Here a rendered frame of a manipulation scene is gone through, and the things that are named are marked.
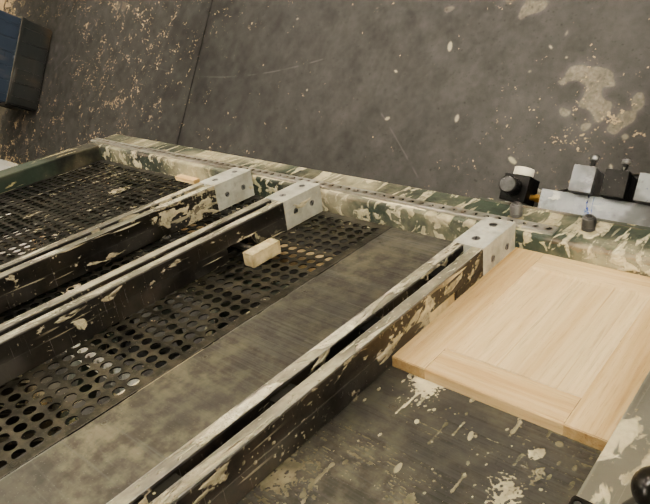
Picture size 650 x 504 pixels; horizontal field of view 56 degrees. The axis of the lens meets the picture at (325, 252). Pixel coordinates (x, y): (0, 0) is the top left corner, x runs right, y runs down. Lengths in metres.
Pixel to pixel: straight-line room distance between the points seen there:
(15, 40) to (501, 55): 3.44
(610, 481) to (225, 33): 2.97
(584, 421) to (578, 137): 1.47
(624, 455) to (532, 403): 0.13
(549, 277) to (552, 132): 1.15
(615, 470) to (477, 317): 0.35
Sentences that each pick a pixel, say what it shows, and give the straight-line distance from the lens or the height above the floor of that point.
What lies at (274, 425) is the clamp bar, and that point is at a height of 1.47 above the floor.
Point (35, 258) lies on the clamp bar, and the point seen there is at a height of 1.42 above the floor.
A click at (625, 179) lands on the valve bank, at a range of 1.32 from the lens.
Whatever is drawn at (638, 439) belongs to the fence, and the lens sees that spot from 0.79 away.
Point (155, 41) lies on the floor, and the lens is 3.86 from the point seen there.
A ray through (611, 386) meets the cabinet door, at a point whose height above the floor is 1.16.
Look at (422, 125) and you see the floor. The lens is 2.44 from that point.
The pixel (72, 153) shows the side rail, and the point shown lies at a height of 0.99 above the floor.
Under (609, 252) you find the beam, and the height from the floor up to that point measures 0.90.
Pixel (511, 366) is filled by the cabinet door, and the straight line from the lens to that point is 0.91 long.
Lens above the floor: 2.02
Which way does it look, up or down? 51 degrees down
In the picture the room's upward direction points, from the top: 80 degrees counter-clockwise
